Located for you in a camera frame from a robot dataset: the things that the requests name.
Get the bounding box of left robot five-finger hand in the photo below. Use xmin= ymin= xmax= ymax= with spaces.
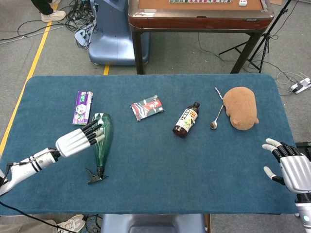
xmin=55 ymin=120 xmax=105 ymax=158

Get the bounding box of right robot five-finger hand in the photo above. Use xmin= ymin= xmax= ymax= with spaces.
xmin=261 ymin=138 xmax=311 ymax=195

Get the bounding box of green transparent spray bottle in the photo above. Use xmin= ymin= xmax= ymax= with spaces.
xmin=85 ymin=113 xmax=114 ymax=185

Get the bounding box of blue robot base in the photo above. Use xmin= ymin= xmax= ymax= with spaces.
xmin=88 ymin=0 xmax=151 ymax=66

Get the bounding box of brown tea bottle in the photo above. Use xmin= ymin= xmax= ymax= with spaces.
xmin=172 ymin=102 xmax=201 ymax=139

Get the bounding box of black tripod stand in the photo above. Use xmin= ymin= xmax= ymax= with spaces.
xmin=218 ymin=0 xmax=294 ymax=74

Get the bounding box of black box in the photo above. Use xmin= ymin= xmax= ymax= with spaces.
xmin=295 ymin=142 xmax=311 ymax=158

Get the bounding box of purple toothpaste box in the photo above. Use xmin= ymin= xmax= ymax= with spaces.
xmin=72 ymin=91 xmax=94 ymax=126

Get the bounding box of white grey sneaker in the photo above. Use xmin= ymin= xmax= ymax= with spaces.
xmin=57 ymin=214 xmax=86 ymax=233

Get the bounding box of red black snack packet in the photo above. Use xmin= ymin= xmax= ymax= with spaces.
xmin=130 ymin=95 xmax=165 ymax=122

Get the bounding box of brown plush toy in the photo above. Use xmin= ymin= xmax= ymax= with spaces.
xmin=223 ymin=87 xmax=259 ymax=132

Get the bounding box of white power strip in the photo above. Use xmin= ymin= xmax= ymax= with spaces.
xmin=290 ymin=77 xmax=311 ymax=94
xmin=74 ymin=24 xmax=94 ymax=47

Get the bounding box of metal spoon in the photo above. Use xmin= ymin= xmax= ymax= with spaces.
xmin=209 ymin=104 xmax=225 ymax=130

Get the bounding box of khaki trouser leg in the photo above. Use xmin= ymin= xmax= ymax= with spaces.
xmin=0 ymin=219 xmax=58 ymax=233

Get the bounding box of blue felt table mat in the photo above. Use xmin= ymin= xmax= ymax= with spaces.
xmin=0 ymin=74 xmax=301 ymax=216

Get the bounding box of blue grey robot chassis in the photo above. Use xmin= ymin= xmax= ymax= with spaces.
xmin=100 ymin=213 xmax=207 ymax=233

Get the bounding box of black trouser leg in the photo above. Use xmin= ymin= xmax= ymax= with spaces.
xmin=31 ymin=0 xmax=61 ymax=16

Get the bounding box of wooden mahjong table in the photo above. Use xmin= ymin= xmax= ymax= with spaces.
xmin=128 ymin=0 xmax=275 ymax=75

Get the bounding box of row of mahjong tiles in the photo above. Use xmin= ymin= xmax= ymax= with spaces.
xmin=169 ymin=0 xmax=232 ymax=4

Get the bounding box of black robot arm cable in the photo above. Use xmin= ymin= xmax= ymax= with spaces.
xmin=0 ymin=162 xmax=76 ymax=233

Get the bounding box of white floor cable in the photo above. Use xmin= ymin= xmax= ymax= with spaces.
xmin=276 ymin=71 xmax=307 ymax=92

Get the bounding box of black floor cable bundle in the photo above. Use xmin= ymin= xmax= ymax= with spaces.
xmin=0 ymin=0 xmax=99 ymax=50

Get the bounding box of thin black floor cable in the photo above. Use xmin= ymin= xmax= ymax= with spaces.
xmin=197 ymin=33 xmax=245 ymax=64

